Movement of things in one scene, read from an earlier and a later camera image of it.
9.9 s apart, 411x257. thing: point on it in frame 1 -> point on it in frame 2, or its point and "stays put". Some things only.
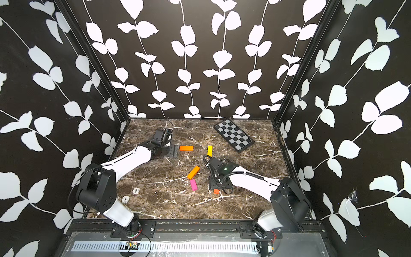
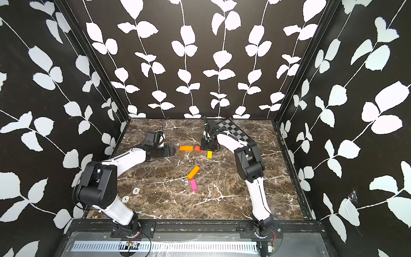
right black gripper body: [214, 183] -> [207, 144]
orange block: [187, 148] stays put
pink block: [193, 184] stays put
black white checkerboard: [233, 135] stays put
